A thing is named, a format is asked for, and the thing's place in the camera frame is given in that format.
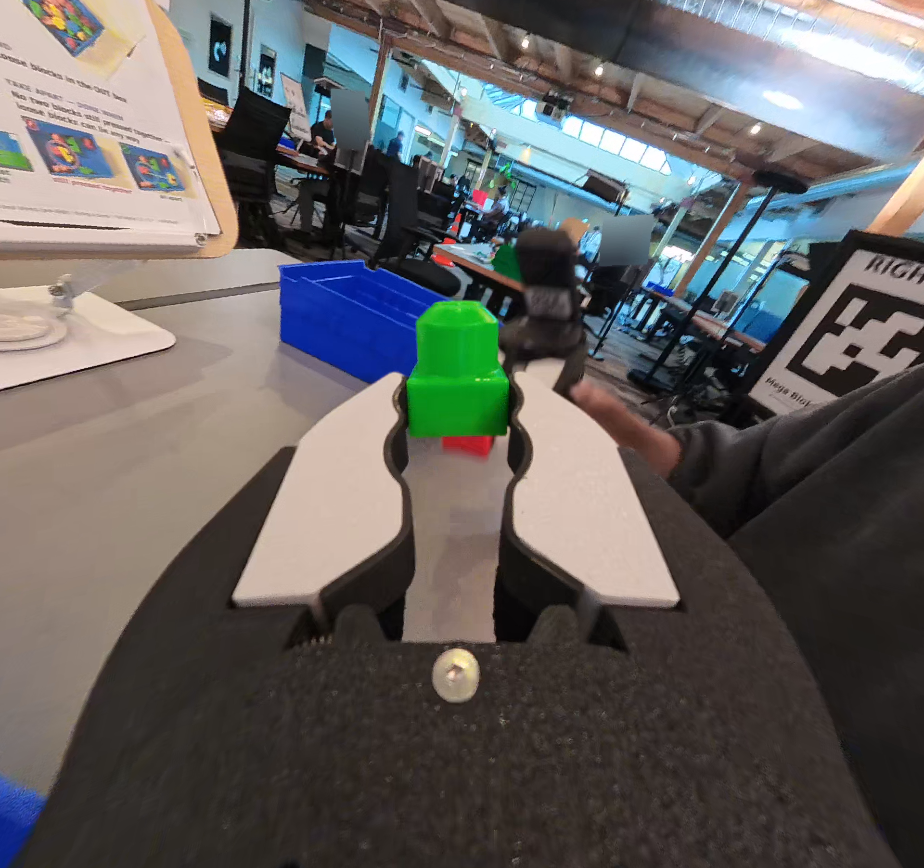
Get person's grey sweatshirt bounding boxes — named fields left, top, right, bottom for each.
left=729, top=464, right=924, bottom=868

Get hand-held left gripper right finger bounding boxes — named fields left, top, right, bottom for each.
left=498, top=370, right=682, bottom=641

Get blue plastic bin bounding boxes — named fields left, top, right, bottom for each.
left=0, top=774, right=48, bottom=868
left=279, top=259, right=452, bottom=385

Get grey desk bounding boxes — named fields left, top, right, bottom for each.
left=0, top=247, right=564, bottom=797

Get black office chair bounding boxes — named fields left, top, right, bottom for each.
left=368, top=160, right=463, bottom=295
left=213, top=88, right=291, bottom=248

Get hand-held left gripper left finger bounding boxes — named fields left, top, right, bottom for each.
left=231, top=372, right=418, bottom=641

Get person's right forearm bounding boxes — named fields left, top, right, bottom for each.
left=667, top=366, right=924, bottom=537

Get green two-stud toy block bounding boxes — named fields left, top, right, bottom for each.
left=406, top=301, right=511, bottom=439

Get wooden edged table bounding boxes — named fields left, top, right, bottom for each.
left=433, top=243, right=524, bottom=298

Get black white marker sign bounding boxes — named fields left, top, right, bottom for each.
left=749, top=230, right=924, bottom=417

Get person's right hand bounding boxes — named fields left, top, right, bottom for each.
left=570, top=380, right=683, bottom=479

